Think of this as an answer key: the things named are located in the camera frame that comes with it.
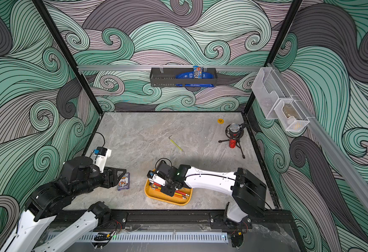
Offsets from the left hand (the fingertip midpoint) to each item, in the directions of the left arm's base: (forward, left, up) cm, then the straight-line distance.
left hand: (121, 169), depth 64 cm
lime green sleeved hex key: (+31, -20, -26) cm, 45 cm away
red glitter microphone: (+24, -53, -2) cm, 58 cm away
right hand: (+1, -18, -19) cm, 26 cm away
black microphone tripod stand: (+25, -51, -7) cm, 57 cm away
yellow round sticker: (+50, -55, -25) cm, 78 cm away
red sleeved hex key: (-5, -23, -12) cm, 26 cm away
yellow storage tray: (-4, -13, -23) cm, 27 cm away
